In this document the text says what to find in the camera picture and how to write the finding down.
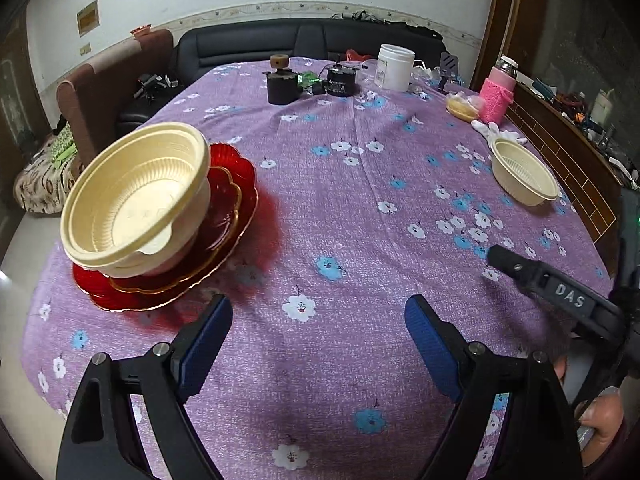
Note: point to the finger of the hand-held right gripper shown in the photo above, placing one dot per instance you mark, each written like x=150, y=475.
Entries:
x=530, y=275

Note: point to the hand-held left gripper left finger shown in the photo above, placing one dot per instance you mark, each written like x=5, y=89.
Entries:
x=205, y=347

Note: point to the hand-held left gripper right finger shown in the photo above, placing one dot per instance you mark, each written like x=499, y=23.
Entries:
x=432, y=347

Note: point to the large white bowl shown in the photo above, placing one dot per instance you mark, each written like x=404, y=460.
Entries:
x=185, y=245

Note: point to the red plate with gold print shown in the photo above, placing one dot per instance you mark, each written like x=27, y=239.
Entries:
x=90, y=282

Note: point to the red plate with white sticker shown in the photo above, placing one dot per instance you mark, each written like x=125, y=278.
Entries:
x=220, y=215

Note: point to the large beige plastic bowl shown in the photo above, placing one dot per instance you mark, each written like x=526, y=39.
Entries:
x=135, y=200

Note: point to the person's right hand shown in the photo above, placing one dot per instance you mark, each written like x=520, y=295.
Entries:
x=602, y=425

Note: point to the small beige plastic bowl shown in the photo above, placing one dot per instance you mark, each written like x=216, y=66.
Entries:
x=525, y=175

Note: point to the wooden cabinet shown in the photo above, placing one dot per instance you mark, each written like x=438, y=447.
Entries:
x=565, y=155

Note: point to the white glove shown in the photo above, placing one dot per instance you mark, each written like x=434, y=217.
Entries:
x=495, y=132

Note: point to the purple floral tablecloth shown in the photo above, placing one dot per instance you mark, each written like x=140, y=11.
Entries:
x=350, y=210

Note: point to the yellow food bag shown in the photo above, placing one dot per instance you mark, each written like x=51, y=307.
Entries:
x=462, y=109

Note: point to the pink sleeved bottle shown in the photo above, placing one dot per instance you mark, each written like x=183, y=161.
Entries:
x=496, y=97

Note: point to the white bottle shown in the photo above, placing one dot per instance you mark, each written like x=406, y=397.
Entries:
x=601, y=107

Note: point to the black phone stand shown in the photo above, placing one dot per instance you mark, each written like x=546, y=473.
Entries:
x=448, y=67

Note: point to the floral cushion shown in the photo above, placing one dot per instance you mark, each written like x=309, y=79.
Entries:
x=40, y=185

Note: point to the white plastic jar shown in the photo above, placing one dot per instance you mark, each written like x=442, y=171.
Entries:
x=394, y=70

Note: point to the green cloth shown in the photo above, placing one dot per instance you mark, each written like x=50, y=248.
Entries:
x=64, y=145

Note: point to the clear plastic bag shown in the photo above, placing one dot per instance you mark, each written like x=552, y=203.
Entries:
x=367, y=72

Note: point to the black gadget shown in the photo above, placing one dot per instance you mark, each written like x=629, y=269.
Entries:
x=155, y=85

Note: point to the black round motor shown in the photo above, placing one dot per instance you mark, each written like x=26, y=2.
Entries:
x=342, y=82

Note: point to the black cylinder with brown top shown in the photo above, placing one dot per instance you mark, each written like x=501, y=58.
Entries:
x=282, y=87

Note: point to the brown armchair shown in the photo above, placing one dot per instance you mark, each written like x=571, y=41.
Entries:
x=100, y=90

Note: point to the red plastic bag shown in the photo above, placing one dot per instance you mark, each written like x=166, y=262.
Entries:
x=357, y=55

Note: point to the green circuit board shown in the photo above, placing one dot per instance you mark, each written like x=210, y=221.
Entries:
x=309, y=81

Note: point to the black sofa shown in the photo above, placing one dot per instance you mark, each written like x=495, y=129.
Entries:
x=240, y=42

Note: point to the orange object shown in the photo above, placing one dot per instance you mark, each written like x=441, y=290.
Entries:
x=141, y=30

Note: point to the wooden door frame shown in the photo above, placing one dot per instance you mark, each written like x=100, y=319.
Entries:
x=500, y=15

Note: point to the yellow wall plaque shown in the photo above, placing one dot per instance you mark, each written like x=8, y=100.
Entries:
x=87, y=19

